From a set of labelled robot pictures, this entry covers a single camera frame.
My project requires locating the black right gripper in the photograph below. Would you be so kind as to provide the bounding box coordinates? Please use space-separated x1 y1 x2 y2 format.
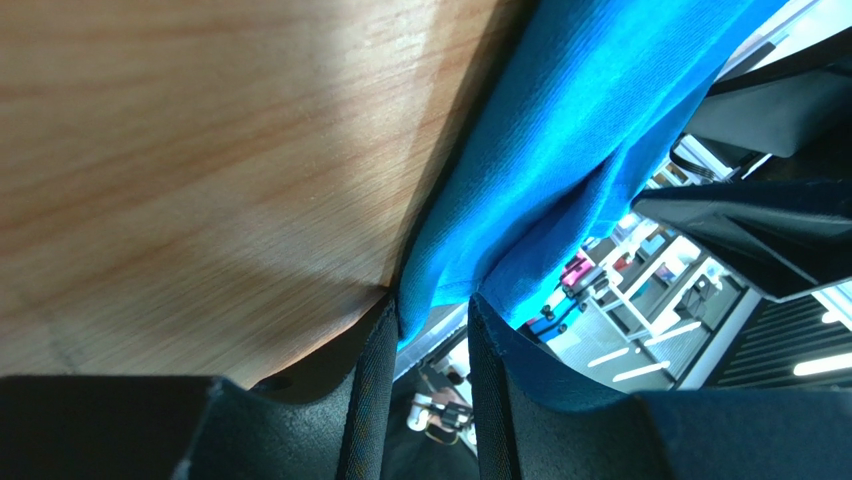
632 30 851 302

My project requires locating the blue t shirt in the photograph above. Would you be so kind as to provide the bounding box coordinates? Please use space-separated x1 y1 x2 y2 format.
398 1 782 344

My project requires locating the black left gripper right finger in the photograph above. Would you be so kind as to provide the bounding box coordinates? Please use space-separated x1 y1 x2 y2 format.
468 294 659 479

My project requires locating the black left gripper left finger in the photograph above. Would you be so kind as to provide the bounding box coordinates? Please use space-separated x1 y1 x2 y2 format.
172 296 398 479

